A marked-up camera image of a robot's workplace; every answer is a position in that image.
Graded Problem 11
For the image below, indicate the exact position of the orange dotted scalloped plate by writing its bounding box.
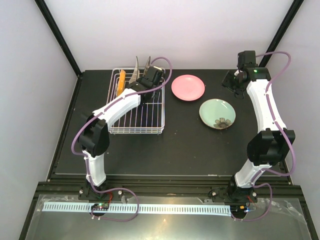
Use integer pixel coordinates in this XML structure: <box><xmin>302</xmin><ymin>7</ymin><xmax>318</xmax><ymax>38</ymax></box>
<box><xmin>117</xmin><ymin>69</ymin><xmax>126</xmax><ymax>96</ymax></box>

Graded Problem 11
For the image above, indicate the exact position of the white wire dish rack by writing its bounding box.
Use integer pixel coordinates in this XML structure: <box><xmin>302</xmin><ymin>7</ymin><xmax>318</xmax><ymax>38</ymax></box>
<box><xmin>106</xmin><ymin>68</ymin><xmax>165</xmax><ymax>135</ymax></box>

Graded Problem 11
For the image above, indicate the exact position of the left black frame post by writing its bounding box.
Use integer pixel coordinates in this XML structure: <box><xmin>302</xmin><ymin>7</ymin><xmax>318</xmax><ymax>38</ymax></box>
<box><xmin>34</xmin><ymin>0</ymin><xmax>82</xmax><ymax>77</ymax></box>

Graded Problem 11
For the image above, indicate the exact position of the right black frame post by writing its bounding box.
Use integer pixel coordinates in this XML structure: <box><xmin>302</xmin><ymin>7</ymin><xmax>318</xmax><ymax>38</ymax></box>
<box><xmin>266</xmin><ymin>0</ymin><xmax>304</xmax><ymax>53</ymax></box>

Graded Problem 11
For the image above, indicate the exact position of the white slotted cable duct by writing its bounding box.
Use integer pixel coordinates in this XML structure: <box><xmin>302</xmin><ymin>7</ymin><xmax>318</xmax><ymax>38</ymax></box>
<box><xmin>42</xmin><ymin>202</ymin><xmax>231</xmax><ymax>217</ymax></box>

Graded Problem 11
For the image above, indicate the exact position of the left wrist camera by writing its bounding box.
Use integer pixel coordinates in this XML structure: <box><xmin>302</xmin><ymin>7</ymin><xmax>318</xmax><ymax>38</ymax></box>
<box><xmin>152</xmin><ymin>66</ymin><xmax>165</xmax><ymax>73</ymax></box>

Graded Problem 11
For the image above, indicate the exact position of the green floral plate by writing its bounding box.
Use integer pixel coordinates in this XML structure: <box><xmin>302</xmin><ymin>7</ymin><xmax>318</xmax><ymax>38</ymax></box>
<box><xmin>199</xmin><ymin>98</ymin><xmax>236</xmax><ymax>130</ymax></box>

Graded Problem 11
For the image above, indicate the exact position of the pink round plate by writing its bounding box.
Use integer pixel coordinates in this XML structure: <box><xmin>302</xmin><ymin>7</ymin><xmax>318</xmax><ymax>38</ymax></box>
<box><xmin>171</xmin><ymin>74</ymin><xmax>205</xmax><ymax>102</ymax></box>

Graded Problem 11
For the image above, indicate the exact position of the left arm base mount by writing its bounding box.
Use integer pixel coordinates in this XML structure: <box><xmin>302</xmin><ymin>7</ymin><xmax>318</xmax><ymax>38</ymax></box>
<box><xmin>78</xmin><ymin>184</ymin><xmax>123</xmax><ymax>202</ymax></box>

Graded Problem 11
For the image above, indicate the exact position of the black frame post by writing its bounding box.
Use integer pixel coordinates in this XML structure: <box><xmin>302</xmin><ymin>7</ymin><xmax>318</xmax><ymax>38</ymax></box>
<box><xmin>34</xmin><ymin>0</ymin><xmax>82</xmax><ymax>77</ymax></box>
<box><xmin>266</xmin><ymin>0</ymin><xmax>304</xmax><ymax>53</ymax></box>

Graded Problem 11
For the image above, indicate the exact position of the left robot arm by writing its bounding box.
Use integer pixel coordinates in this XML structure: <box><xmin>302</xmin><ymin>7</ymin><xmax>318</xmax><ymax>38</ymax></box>
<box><xmin>76</xmin><ymin>66</ymin><xmax>165</xmax><ymax>200</ymax></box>

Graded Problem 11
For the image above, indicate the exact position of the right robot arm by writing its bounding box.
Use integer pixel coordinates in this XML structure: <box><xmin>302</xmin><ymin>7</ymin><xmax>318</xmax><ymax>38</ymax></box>
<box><xmin>222</xmin><ymin>50</ymin><xmax>296</xmax><ymax>203</ymax></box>

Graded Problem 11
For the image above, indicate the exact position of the white square plate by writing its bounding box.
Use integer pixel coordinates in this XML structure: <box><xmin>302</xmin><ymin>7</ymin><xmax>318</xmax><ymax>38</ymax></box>
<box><xmin>128</xmin><ymin>56</ymin><xmax>140</xmax><ymax>84</ymax></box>

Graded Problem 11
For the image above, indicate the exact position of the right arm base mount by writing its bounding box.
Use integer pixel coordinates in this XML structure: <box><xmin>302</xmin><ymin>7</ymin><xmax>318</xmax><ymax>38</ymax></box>
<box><xmin>207</xmin><ymin>186</ymin><xmax>258</xmax><ymax>204</ymax></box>

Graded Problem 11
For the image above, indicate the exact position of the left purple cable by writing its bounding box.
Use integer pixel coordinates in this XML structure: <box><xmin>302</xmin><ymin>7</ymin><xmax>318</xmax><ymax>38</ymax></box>
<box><xmin>71</xmin><ymin>56</ymin><xmax>173</xmax><ymax>222</ymax></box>

